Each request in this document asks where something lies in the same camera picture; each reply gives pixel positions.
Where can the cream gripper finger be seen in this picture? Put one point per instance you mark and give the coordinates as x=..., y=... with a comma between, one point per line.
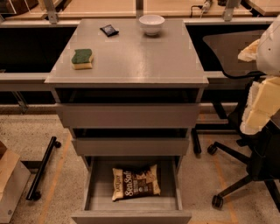
x=249, y=53
x=262, y=103

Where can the brown sea salt chip bag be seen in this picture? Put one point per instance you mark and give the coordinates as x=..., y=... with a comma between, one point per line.
x=130, y=184

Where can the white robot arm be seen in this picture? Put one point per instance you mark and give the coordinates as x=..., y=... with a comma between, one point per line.
x=268, y=50

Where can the grey drawer cabinet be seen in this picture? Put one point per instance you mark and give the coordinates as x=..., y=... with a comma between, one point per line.
x=130, y=59

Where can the grey middle drawer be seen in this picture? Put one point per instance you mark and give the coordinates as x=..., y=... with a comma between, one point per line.
x=131, y=142

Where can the grey drawer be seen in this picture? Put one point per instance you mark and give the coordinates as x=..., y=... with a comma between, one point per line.
x=131, y=142
x=99, y=208
x=108, y=108

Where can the grey top drawer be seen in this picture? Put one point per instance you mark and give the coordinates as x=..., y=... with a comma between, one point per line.
x=108, y=108

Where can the grey bottom drawer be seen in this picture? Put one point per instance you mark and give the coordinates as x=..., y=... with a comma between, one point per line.
x=99, y=208

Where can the black office chair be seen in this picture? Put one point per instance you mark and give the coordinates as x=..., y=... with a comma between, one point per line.
x=264, y=162

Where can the black table leg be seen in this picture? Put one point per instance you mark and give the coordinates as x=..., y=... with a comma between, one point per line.
x=196, y=142

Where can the white bowl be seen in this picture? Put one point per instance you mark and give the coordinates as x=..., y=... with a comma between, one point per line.
x=151, y=24

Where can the small black snack packet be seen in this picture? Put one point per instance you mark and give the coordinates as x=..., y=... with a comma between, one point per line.
x=109, y=30

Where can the green yellow sponge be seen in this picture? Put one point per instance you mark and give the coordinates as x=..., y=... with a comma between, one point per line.
x=82, y=59

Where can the black caster bar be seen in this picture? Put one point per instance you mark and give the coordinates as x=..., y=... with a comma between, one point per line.
x=33, y=193

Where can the cardboard box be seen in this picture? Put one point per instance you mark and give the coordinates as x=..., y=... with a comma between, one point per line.
x=13, y=179

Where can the white power plug with cable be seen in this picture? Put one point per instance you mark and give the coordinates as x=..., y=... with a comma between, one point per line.
x=204, y=8

